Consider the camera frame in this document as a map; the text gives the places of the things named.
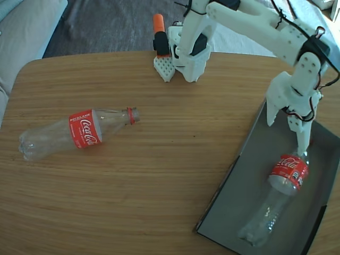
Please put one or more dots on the light grey sofa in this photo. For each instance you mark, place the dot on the light grey sofa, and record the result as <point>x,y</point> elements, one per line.
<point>26,40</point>

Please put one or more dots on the white cushioned seat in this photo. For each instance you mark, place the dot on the white cushioned seat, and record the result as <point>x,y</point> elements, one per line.
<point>239,45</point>

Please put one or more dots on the clear bottle red printed label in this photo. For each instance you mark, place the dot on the clear bottle red printed label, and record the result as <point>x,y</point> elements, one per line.
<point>287,170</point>

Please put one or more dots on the blue grey blanket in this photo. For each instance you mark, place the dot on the blue grey blanket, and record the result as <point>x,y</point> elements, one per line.
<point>308,13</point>

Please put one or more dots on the grey cardboard box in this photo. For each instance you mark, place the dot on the grey cardboard box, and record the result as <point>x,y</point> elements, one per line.
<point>233,207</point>

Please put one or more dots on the orange black clamp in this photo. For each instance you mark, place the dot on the orange black clamp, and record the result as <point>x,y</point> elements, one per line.
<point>158,22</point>

